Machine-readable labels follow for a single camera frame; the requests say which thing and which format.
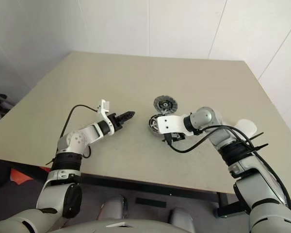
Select grey robot torso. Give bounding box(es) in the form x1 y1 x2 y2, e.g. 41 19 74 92
4 217 178 233

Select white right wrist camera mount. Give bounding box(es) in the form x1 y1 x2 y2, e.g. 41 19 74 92
156 115 194 135

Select pale grey rounded shape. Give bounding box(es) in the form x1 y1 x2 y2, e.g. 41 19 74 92
98 195 127 223
168 206 195 228

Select translucent white plastic object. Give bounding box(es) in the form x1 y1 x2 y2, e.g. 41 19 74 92
234 118 258 140

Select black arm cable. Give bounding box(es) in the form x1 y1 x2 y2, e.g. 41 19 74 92
166 125 291 209
60 104 99 159

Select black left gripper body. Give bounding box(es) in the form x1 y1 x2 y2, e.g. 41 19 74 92
109 112 124 133

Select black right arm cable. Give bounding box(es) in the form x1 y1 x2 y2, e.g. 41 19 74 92
166 125 291 209

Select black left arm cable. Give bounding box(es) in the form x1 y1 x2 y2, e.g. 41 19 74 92
60 104 99 159

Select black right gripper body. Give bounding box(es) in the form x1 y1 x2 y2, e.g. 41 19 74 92
170 132 186 143

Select round wire wheel brush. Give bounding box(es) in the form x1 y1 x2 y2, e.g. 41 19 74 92
147 113 162 134

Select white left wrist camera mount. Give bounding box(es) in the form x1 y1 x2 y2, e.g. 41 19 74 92
96 99 116 134

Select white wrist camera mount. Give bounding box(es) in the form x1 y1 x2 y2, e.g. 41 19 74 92
96 99 116 134
156 115 194 135

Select orange floor object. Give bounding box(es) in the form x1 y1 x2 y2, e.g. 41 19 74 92
10 168 31 185

